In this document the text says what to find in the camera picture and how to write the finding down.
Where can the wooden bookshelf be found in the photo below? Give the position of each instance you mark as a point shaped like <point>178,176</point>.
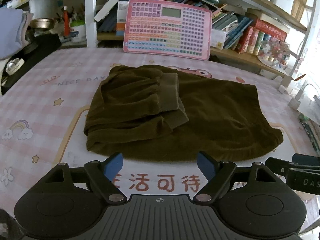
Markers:
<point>237,33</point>

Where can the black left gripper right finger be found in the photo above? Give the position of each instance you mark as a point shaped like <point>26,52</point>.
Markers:
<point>218,175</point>

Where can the black bag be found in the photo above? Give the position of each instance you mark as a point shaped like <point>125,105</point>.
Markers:
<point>32,54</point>

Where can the white leaning book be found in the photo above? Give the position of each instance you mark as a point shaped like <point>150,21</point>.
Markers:
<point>105,10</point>

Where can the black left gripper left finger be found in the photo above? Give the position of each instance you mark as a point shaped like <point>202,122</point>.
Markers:
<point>101,174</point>

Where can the dark olive green sweater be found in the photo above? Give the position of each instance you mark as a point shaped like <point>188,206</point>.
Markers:
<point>156,113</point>

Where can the white green lidded jar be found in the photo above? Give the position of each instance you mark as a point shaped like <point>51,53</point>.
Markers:
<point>78,31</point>

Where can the pink checkered table cloth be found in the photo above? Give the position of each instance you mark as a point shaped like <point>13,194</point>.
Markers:
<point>43,117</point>

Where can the white round tape roll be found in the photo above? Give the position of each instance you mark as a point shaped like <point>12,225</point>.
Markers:
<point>13,66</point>

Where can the red hardcover book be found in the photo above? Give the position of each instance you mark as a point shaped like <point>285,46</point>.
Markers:
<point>244,40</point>

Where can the metal bowl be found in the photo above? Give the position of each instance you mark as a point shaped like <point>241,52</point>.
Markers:
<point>42,23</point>

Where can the red figurine bottle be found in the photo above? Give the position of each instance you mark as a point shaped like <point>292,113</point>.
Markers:
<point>65,17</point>

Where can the white shelf post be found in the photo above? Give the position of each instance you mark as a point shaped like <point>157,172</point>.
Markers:
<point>91,26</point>

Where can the pink keyboard learning tablet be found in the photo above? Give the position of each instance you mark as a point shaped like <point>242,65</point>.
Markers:
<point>167,28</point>

